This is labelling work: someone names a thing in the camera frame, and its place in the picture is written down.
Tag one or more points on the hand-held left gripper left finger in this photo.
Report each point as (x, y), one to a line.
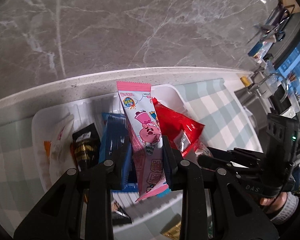
(121, 165)

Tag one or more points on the person's right hand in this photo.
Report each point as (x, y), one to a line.
(270, 202)

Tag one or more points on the dark blue snack packet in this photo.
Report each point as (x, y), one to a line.
(112, 135)

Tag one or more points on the gold snack packet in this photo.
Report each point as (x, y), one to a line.
(172, 231)

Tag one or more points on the red snack packet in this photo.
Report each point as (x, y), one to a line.
(175, 122)

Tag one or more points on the blue cup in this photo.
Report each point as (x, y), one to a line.
(257, 48)

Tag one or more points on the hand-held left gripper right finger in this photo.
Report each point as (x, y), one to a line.
(168, 165)

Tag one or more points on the yellow sponge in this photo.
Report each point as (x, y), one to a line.
(245, 81)

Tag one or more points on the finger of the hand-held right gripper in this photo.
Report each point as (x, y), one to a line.
(210, 162)
(240, 157)

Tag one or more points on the black triangular snack packet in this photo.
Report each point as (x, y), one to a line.
(86, 150)

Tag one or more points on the white plastic tray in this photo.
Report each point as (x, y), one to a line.
(170, 97)

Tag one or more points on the translucent pale pink snack packet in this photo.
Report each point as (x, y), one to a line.
(61, 145)

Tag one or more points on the chrome faucet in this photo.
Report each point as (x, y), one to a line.
(267, 80)

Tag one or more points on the pink cartoon snack packet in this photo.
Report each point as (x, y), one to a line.
(142, 120)

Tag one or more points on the person's right forearm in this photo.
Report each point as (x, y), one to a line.
(287, 205)

